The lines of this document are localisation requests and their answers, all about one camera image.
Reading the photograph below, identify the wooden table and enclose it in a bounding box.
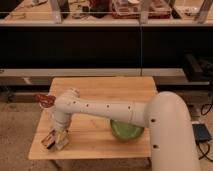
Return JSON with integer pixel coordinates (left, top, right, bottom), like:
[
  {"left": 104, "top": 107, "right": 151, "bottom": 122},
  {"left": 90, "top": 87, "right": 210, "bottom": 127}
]
[{"left": 28, "top": 77, "right": 157, "bottom": 162}]

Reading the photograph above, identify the dark brown eraser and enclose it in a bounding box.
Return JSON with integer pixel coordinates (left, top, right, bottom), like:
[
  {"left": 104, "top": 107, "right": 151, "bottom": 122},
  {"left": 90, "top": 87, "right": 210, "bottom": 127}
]
[{"left": 41, "top": 130, "right": 55, "bottom": 149}]

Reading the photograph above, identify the black floor cable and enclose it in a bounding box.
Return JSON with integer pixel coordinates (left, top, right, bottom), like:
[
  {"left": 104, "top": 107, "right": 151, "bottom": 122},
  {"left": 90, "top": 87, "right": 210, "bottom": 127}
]
[{"left": 198, "top": 101, "right": 213, "bottom": 164}]

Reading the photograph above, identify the black box on floor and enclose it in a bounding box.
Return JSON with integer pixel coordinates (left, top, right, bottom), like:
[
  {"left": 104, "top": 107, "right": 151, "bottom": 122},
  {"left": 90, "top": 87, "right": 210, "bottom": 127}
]
[{"left": 193, "top": 124, "right": 212, "bottom": 143}]

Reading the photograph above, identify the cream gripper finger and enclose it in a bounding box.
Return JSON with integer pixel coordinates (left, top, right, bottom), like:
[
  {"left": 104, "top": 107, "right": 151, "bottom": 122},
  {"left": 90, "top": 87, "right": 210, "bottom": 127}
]
[{"left": 55, "top": 130, "right": 70, "bottom": 150}]

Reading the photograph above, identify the white cup with red lid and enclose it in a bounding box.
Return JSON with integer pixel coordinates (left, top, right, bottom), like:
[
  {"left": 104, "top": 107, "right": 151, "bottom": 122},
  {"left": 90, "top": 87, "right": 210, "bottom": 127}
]
[{"left": 35, "top": 93, "right": 56, "bottom": 113}]

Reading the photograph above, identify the green bowl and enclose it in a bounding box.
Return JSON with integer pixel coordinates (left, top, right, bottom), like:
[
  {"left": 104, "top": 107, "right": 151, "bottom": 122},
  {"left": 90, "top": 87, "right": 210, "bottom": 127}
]
[{"left": 110, "top": 120, "right": 145, "bottom": 141}]

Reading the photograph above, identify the long workbench with clutter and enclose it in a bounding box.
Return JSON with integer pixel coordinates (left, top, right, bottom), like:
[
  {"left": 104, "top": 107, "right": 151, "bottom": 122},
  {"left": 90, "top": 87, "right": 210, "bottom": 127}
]
[{"left": 0, "top": 0, "right": 213, "bottom": 26}]

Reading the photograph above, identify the black equipment on shelf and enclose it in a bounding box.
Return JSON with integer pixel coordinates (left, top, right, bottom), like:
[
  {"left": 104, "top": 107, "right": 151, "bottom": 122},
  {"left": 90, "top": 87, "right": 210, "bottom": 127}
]
[{"left": 182, "top": 54, "right": 213, "bottom": 82}]

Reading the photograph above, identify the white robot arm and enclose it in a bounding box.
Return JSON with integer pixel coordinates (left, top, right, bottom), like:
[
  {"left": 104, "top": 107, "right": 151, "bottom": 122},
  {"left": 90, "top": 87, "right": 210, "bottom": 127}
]
[{"left": 53, "top": 89, "right": 201, "bottom": 171}]

